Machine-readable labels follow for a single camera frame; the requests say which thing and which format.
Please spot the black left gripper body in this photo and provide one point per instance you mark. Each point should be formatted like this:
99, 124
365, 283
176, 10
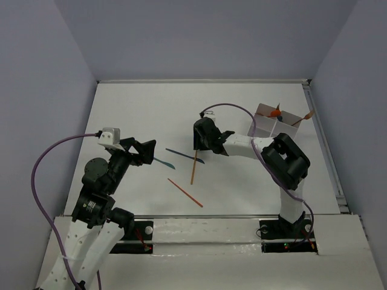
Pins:
133, 150

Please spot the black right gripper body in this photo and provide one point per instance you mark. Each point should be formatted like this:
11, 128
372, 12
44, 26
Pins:
208, 142

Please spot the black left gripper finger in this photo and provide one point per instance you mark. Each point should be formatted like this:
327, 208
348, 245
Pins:
145, 152
127, 143

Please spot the yellow-orange chopstick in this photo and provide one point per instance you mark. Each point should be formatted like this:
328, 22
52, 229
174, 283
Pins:
193, 168

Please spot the orange plastic spoon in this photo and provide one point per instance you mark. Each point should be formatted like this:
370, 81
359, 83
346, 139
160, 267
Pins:
273, 114

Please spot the copper fork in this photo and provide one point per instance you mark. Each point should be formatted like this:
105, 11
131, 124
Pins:
306, 117

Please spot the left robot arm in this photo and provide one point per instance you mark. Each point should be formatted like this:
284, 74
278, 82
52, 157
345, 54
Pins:
96, 224

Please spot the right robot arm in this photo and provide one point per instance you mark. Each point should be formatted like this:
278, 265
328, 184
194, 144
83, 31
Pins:
280, 156

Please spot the dark blue plastic knife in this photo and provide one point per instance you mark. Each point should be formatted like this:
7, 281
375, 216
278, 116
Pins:
185, 155

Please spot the teal plastic knife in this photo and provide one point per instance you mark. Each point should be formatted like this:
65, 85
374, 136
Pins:
165, 163

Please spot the red-orange chopstick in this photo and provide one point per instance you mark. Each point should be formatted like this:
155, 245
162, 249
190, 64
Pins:
185, 193

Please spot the white divided utensil container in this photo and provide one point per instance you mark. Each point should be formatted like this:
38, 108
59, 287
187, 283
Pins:
271, 127

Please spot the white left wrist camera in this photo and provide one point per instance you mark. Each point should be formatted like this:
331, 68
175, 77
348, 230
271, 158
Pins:
109, 137

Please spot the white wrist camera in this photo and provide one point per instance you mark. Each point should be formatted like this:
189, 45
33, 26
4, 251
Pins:
109, 137
208, 114

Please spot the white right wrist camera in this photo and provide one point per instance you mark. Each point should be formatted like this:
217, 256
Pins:
208, 114

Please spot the aluminium table edge rail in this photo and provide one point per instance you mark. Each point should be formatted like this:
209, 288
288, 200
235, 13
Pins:
267, 81

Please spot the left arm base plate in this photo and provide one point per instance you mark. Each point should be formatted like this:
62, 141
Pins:
139, 241

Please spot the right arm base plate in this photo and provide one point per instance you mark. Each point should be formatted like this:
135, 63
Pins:
276, 238

